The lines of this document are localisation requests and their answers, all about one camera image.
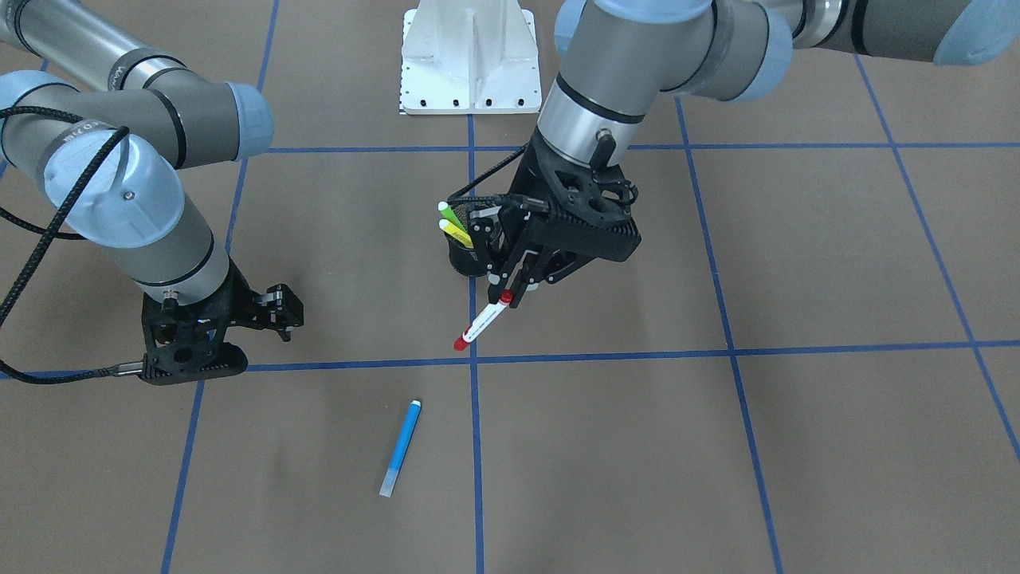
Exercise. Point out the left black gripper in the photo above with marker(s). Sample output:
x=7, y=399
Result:
x=532, y=180

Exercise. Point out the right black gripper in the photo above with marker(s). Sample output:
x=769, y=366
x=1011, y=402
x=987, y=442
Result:
x=236, y=299

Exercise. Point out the red marker pen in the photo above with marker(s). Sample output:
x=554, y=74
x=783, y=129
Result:
x=483, y=320

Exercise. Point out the black mesh pen cup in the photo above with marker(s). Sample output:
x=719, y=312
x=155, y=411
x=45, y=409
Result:
x=487, y=251

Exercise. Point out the blue marker pen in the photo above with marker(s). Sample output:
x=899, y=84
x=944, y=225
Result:
x=401, y=447

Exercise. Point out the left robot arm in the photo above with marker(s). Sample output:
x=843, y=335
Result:
x=618, y=56

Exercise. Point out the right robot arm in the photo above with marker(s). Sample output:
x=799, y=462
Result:
x=107, y=159

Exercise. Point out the yellow marker pen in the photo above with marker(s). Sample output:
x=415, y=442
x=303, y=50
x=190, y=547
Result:
x=459, y=235

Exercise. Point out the green marker pen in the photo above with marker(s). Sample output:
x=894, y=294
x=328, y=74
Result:
x=447, y=212

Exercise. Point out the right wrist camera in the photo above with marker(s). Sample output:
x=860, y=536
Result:
x=280, y=310

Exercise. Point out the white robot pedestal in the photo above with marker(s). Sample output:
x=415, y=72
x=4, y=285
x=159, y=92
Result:
x=469, y=57

